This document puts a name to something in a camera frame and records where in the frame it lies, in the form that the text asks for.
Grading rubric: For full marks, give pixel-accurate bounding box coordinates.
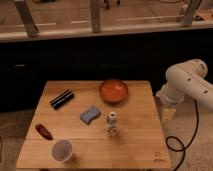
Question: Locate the right metal frame post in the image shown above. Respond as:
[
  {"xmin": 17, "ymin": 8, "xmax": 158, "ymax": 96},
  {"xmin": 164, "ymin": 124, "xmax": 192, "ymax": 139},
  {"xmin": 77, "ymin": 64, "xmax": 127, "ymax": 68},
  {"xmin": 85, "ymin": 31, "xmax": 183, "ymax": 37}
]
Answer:
[{"xmin": 180, "ymin": 0, "xmax": 202, "ymax": 27}]

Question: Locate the orange bowl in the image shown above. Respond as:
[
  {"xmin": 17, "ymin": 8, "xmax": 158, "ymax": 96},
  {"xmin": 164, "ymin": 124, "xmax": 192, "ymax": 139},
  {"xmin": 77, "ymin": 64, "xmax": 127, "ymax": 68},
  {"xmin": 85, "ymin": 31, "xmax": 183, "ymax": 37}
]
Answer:
[{"xmin": 99, "ymin": 79, "xmax": 128, "ymax": 103}]

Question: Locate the clear plastic cup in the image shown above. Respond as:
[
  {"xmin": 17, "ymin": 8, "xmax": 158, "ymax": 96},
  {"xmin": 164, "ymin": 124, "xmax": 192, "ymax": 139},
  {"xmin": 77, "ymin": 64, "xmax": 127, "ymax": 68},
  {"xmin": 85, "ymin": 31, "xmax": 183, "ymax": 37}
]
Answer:
[{"xmin": 51, "ymin": 140, "xmax": 73, "ymax": 163}]

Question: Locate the blue sponge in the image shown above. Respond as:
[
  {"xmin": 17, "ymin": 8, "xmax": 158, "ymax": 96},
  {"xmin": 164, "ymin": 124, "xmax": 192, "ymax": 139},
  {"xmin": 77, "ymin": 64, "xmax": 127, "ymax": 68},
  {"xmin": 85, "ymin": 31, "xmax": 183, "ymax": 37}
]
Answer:
[{"xmin": 80, "ymin": 106, "xmax": 101, "ymax": 125}]

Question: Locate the black striped rectangular case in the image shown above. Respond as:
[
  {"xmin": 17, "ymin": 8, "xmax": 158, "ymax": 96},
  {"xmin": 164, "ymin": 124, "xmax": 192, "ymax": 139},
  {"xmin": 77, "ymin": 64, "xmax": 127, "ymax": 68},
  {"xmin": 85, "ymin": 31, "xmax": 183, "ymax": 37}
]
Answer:
[{"xmin": 50, "ymin": 90, "xmax": 74, "ymax": 110}]

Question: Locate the black cable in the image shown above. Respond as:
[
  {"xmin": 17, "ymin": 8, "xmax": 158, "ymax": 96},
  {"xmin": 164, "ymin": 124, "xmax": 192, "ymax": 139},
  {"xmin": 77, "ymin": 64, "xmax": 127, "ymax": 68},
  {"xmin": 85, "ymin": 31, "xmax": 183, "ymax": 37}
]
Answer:
[{"xmin": 165, "ymin": 99, "xmax": 200, "ymax": 171}]

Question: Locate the middle metal frame post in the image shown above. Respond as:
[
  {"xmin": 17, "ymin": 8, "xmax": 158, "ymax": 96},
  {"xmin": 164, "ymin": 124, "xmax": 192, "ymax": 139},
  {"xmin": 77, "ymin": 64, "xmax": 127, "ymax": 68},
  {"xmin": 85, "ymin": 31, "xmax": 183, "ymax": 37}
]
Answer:
[{"xmin": 90, "ymin": 0, "xmax": 101, "ymax": 33}]

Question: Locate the wooden table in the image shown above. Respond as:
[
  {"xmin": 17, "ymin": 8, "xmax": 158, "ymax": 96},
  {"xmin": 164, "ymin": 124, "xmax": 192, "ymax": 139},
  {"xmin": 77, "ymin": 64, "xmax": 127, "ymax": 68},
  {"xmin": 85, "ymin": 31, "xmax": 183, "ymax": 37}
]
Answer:
[{"xmin": 16, "ymin": 81, "xmax": 171, "ymax": 169}]

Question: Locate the left metal frame post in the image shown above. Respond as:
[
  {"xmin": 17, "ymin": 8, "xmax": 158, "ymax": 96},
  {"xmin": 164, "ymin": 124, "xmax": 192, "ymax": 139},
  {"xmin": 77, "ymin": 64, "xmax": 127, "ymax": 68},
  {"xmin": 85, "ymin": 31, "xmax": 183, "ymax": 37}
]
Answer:
[{"xmin": 14, "ymin": 0, "xmax": 39, "ymax": 37}]

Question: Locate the metal frame post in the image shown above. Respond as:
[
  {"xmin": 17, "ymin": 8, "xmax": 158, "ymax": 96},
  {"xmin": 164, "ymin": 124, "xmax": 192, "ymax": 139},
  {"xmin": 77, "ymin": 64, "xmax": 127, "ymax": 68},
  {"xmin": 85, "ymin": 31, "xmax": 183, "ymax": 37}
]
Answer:
[
  {"xmin": 90, "ymin": 0, "xmax": 101, "ymax": 33},
  {"xmin": 180, "ymin": 0, "xmax": 202, "ymax": 27},
  {"xmin": 14, "ymin": 0, "xmax": 39, "ymax": 37}
]

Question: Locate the dark red oblong object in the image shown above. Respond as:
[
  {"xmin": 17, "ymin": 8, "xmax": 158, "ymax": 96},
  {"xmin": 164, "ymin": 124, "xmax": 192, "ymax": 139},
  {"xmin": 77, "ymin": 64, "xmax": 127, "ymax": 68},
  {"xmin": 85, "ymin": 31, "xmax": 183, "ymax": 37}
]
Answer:
[{"xmin": 35, "ymin": 124, "xmax": 53, "ymax": 140}]

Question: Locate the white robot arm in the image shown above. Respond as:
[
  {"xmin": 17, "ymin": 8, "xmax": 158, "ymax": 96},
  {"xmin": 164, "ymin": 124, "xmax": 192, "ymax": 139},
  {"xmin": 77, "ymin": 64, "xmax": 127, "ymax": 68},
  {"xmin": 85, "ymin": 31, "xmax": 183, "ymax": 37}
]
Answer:
[{"xmin": 158, "ymin": 59, "xmax": 213, "ymax": 112}]

